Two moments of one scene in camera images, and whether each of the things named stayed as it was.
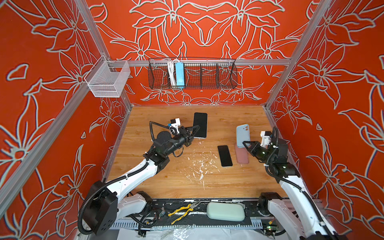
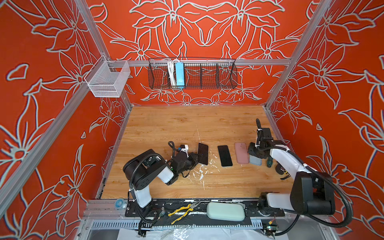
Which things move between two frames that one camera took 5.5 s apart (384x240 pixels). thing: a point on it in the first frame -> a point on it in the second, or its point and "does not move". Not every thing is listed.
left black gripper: [183, 131] -> [191, 156]
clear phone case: [243, 134] -> [255, 160]
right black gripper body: [261, 152] does not move
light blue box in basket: [180, 75] does not move
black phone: [200, 119] -> [202, 153]
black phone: [225, 155] does not move
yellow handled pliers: [191, 206] does not move
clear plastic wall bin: [107, 78] does not move
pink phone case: [242, 154] does not move
